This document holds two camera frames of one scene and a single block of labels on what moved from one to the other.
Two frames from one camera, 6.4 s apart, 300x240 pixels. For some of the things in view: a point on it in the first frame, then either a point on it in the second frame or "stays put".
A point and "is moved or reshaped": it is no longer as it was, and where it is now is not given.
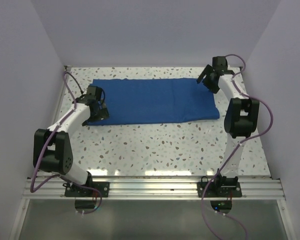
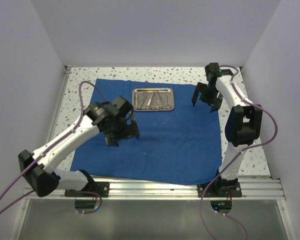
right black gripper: [213, 88] → [215, 102]
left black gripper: [102, 114] → [129, 130]
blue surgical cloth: [141, 101] is moved or reshaped
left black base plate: [72, 190] stays put
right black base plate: [212, 191] stays put
